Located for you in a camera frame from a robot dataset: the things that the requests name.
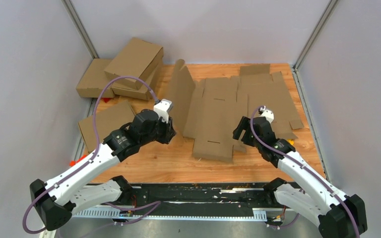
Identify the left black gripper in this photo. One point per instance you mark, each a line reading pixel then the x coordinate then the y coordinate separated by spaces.
pixel 169 131

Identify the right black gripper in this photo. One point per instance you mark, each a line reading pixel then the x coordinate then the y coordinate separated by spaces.
pixel 243 125

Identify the cardboard box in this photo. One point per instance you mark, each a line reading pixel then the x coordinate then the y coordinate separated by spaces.
pixel 107 120
pixel 138 58
pixel 94 79
pixel 142 93
pixel 207 111

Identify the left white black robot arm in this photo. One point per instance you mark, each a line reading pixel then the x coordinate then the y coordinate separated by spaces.
pixel 57 199

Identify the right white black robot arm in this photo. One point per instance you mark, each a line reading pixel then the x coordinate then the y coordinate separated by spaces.
pixel 332 211

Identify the flat cardboard sheet underneath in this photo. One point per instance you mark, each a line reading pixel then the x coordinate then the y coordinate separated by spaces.
pixel 264 88

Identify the red object under boxes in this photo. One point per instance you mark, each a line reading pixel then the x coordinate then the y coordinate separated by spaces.
pixel 105 99

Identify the orange plastic clip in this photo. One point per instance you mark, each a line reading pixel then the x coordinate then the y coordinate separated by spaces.
pixel 74 162

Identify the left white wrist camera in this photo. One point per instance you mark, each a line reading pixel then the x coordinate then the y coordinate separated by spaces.
pixel 162 108

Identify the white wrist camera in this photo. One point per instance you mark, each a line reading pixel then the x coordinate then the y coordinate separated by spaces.
pixel 263 111
pixel 162 108

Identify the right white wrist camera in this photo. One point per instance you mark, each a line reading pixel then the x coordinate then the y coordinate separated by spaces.
pixel 263 111

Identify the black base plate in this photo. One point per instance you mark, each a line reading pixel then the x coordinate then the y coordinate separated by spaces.
pixel 201 199

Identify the aluminium slotted rail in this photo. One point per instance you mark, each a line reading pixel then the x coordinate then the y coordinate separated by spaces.
pixel 256 215

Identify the left aluminium corner post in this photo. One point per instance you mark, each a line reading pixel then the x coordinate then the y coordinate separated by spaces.
pixel 80 27

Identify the aluminium corner post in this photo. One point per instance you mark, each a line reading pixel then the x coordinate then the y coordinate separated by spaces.
pixel 80 27
pixel 329 9

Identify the right aluminium corner post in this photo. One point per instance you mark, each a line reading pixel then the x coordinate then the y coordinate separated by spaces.
pixel 329 9

